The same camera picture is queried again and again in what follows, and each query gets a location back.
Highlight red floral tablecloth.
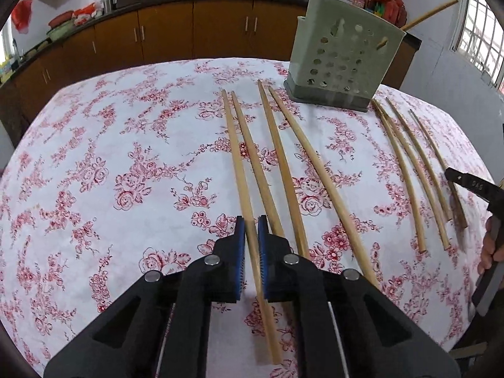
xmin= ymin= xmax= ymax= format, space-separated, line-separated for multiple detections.
xmin=0 ymin=58 xmax=499 ymax=378

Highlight wooden slat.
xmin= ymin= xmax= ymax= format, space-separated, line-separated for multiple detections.
xmin=451 ymin=342 xmax=488 ymax=360

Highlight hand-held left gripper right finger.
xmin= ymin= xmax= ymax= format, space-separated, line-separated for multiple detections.
xmin=258 ymin=215 xmax=461 ymax=378

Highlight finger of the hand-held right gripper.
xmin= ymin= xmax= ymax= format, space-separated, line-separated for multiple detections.
xmin=445 ymin=167 xmax=499 ymax=205

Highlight red basin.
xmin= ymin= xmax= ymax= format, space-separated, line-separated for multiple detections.
xmin=49 ymin=11 xmax=75 ymax=26

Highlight person's right hand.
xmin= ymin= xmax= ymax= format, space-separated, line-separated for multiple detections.
xmin=478 ymin=216 xmax=502 ymax=274

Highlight barred window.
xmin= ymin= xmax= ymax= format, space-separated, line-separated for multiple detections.
xmin=459 ymin=0 xmax=504 ymax=91

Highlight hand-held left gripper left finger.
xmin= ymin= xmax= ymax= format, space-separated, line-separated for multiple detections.
xmin=43 ymin=216 xmax=247 ymax=378

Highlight hanging red plastic bag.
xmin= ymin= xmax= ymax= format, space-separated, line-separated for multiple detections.
xmin=11 ymin=0 xmax=34 ymax=33

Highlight red and white plastic bag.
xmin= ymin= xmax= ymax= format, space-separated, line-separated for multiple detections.
xmin=74 ymin=3 xmax=98 ymax=26

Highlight grey perforated utensil holder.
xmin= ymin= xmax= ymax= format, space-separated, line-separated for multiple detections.
xmin=283 ymin=0 xmax=406 ymax=112

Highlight green basin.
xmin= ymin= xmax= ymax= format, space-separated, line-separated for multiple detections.
xmin=46 ymin=20 xmax=76 ymax=42

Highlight wooden chopstick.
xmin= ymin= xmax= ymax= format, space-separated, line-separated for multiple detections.
xmin=230 ymin=90 xmax=286 ymax=239
xmin=371 ymin=99 xmax=427 ymax=253
xmin=268 ymin=87 xmax=382 ymax=289
xmin=408 ymin=109 xmax=469 ymax=229
xmin=378 ymin=108 xmax=450 ymax=250
xmin=401 ymin=0 xmax=460 ymax=32
xmin=220 ymin=89 xmax=283 ymax=365
xmin=386 ymin=97 xmax=453 ymax=222
xmin=257 ymin=80 xmax=312 ymax=261

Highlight brown kitchen base cabinets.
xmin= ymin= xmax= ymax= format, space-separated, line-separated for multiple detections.
xmin=0 ymin=0 xmax=422 ymax=127

